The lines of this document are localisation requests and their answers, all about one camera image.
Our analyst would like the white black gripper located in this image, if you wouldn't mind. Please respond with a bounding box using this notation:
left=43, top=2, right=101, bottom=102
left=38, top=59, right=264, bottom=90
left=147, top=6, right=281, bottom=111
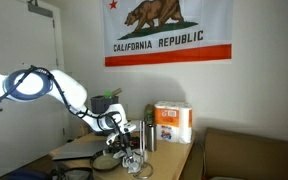
left=106, top=122, right=136, bottom=152

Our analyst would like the white towel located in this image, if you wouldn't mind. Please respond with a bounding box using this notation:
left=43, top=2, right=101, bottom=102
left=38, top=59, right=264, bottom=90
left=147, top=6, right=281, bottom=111
left=113, top=149, right=148, bottom=174

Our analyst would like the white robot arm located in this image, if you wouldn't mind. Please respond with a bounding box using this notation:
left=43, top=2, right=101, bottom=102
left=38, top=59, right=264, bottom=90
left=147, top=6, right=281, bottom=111
left=0, top=66, right=136, bottom=153

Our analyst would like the black rimmed bowl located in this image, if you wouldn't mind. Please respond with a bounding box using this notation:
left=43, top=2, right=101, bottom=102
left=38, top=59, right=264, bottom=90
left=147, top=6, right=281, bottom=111
left=90, top=150, right=121, bottom=172

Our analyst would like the paper towel roll pack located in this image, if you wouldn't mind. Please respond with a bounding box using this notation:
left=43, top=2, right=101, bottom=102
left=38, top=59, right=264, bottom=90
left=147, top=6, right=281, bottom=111
left=154, top=101, right=192, bottom=144

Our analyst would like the steel tumbler cup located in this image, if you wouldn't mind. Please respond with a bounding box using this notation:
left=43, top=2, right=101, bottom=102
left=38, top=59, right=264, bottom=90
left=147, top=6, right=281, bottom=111
left=146, top=124, right=157, bottom=152

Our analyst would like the green bag behind rolls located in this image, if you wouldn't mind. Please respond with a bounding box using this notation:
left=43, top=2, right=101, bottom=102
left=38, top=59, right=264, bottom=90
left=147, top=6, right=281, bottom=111
left=144, top=104, right=154, bottom=123

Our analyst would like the grey pen holder bin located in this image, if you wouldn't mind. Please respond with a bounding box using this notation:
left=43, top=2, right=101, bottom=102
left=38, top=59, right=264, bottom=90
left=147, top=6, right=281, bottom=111
left=91, top=95, right=119, bottom=114

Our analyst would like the California Republic flag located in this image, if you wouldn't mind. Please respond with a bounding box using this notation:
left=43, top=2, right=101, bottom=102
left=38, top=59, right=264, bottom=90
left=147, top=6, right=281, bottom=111
left=100, top=0, right=234, bottom=67

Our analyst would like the brown sofa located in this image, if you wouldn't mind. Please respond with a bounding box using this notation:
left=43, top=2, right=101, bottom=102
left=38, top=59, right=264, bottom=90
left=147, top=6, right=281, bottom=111
left=204, top=128, right=288, bottom=180

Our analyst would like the white door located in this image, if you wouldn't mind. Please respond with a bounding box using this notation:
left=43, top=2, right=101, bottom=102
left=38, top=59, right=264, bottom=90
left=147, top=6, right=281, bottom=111
left=0, top=0, right=64, bottom=177

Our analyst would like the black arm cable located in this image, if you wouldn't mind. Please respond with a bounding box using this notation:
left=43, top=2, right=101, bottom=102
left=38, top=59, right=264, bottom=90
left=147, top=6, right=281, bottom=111
left=0, top=65, right=125, bottom=134

